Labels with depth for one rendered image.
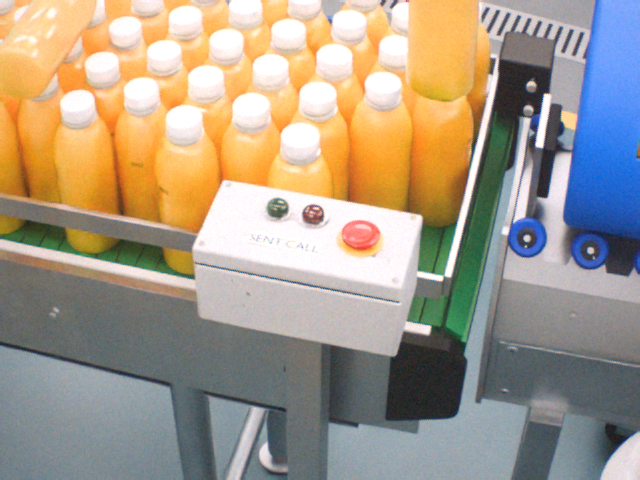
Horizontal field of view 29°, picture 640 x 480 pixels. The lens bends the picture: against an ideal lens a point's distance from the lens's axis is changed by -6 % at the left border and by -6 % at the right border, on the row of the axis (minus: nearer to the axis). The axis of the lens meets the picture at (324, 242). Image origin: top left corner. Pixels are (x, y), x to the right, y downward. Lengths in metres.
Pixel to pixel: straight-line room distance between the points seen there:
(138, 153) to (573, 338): 0.54
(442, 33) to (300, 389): 0.41
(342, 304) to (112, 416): 1.32
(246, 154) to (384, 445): 1.15
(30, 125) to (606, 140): 0.64
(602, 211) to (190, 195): 0.44
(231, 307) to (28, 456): 1.25
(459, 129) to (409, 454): 1.09
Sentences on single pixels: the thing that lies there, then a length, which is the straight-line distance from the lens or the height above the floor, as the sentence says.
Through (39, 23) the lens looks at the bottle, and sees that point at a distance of 1.41.
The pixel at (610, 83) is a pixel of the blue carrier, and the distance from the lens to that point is 1.31.
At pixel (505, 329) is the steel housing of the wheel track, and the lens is 1.51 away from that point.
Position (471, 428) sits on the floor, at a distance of 2.48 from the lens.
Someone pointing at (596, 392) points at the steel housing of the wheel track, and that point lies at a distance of 1.64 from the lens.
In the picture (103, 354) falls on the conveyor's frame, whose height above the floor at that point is 0.76.
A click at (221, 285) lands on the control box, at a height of 1.06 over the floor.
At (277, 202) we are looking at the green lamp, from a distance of 1.25.
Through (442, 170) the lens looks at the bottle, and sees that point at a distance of 1.47.
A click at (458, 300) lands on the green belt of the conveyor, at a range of 1.46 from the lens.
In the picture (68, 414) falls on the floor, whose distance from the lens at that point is 2.52.
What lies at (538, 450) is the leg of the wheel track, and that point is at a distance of 1.76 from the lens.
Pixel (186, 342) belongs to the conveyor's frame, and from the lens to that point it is 1.52.
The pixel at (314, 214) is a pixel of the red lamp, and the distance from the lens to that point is 1.24.
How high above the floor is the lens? 1.97
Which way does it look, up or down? 45 degrees down
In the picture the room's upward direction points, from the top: 1 degrees clockwise
